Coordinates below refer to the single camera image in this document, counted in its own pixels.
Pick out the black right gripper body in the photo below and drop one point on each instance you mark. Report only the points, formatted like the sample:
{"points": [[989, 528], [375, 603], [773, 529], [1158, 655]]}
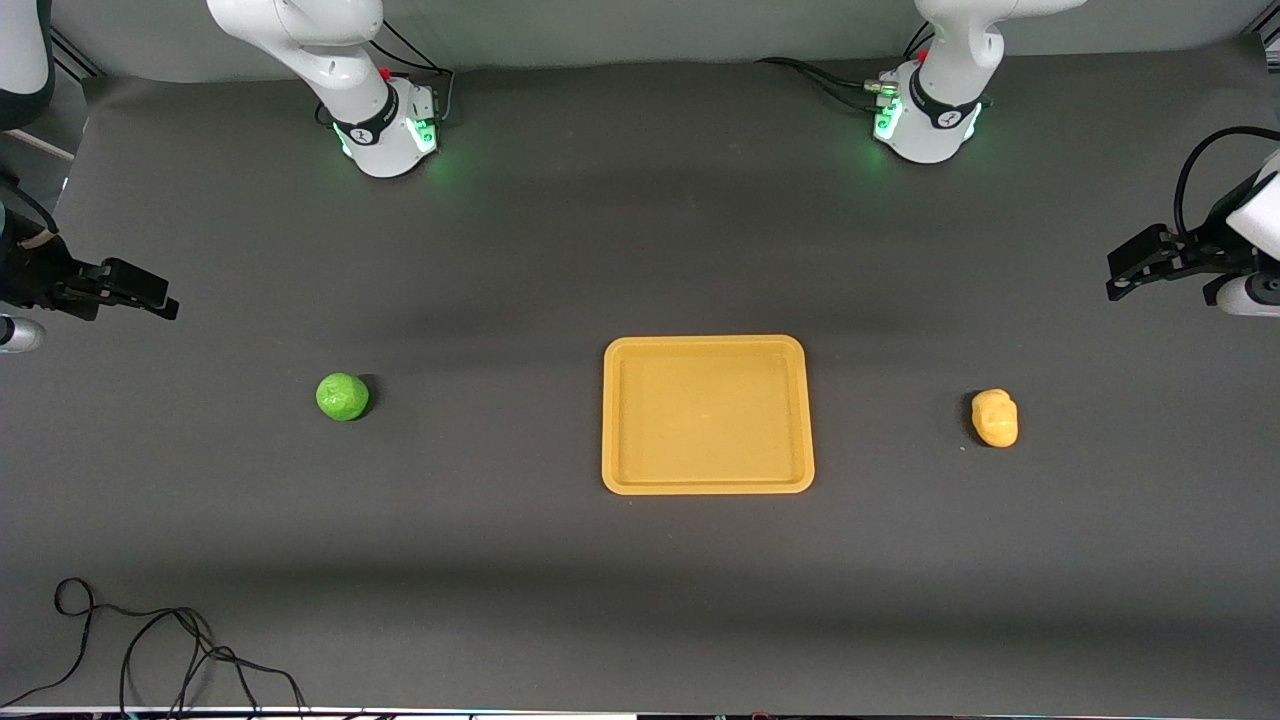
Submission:
{"points": [[30, 276]]}

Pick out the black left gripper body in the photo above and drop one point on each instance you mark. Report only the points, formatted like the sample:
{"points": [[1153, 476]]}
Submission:
{"points": [[1206, 251]]}

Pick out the yellow potato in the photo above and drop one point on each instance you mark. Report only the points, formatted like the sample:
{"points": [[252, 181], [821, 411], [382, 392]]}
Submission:
{"points": [[995, 418]]}

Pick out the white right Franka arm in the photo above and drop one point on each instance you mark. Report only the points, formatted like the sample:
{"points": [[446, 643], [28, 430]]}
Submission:
{"points": [[300, 40]]}

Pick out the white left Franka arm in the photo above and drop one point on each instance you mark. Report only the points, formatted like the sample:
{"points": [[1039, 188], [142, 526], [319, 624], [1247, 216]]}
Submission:
{"points": [[950, 70]]}

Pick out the orange plastic tray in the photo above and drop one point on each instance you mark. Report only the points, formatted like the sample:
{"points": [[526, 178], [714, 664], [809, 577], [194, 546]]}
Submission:
{"points": [[707, 415]]}

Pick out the dark grey table cloth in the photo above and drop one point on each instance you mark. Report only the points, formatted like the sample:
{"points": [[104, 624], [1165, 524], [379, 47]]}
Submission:
{"points": [[560, 230]]}

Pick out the aluminium frame rail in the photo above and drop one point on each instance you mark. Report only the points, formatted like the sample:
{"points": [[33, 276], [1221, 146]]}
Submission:
{"points": [[72, 55]]}

